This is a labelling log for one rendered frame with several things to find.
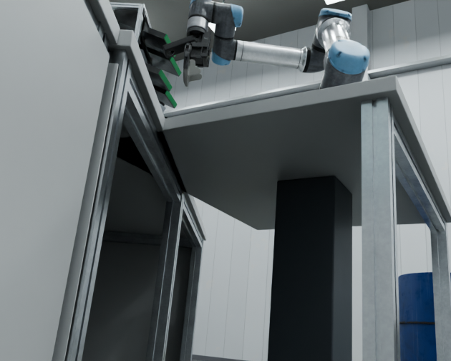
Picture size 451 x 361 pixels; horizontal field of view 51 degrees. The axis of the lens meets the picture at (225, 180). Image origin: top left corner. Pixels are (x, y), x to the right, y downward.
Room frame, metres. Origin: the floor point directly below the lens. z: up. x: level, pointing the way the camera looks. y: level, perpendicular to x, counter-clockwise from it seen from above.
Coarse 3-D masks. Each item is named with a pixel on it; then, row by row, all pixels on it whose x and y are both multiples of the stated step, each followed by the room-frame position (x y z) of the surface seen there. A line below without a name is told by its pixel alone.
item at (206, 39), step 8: (192, 32) 1.42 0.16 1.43; (200, 32) 1.42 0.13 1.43; (208, 32) 1.41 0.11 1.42; (200, 40) 1.42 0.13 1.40; (208, 40) 1.41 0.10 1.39; (192, 48) 1.41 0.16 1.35; (200, 48) 1.40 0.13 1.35; (208, 48) 1.42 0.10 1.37; (192, 56) 1.41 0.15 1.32; (200, 56) 1.40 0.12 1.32; (208, 56) 1.44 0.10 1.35; (200, 64) 1.45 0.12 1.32; (208, 64) 1.46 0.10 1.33
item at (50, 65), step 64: (0, 0) 0.34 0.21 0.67; (64, 0) 0.45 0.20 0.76; (0, 64) 0.37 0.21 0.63; (64, 64) 0.48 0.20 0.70; (0, 128) 0.39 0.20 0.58; (64, 128) 0.52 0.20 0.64; (0, 192) 0.42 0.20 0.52; (64, 192) 0.55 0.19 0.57; (0, 256) 0.44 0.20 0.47; (64, 256) 0.59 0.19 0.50; (0, 320) 0.47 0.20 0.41
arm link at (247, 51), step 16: (224, 48) 1.51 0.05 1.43; (240, 48) 1.51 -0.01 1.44; (256, 48) 1.51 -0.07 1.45; (272, 48) 1.52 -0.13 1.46; (288, 48) 1.53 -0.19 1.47; (304, 48) 1.53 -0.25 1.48; (224, 64) 1.57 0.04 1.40; (272, 64) 1.56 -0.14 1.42; (288, 64) 1.55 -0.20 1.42; (304, 64) 1.54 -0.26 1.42; (320, 64) 1.54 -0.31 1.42
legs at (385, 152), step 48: (384, 144) 0.71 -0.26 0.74; (288, 192) 1.18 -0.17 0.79; (336, 192) 1.13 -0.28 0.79; (384, 192) 0.71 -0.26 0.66; (288, 240) 1.18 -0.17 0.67; (336, 240) 1.13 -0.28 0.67; (384, 240) 0.72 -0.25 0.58; (432, 240) 1.43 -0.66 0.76; (288, 288) 1.17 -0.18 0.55; (336, 288) 1.14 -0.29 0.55; (384, 288) 0.72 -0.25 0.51; (288, 336) 1.17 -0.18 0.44; (336, 336) 1.14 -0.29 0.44; (384, 336) 0.72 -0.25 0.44
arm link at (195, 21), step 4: (196, 16) 1.39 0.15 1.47; (200, 16) 1.39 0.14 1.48; (188, 20) 1.41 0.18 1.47; (192, 20) 1.40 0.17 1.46; (196, 20) 1.39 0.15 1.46; (200, 20) 1.39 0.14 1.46; (204, 20) 1.40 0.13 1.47; (188, 24) 1.41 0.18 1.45; (192, 24) 1.40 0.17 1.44; (196, 24) 1.39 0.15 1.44; (200, 24) 1.40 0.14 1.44; (204, 24) 1.40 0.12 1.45; (188, 28) 1.41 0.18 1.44; (204, 28) 1.41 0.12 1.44
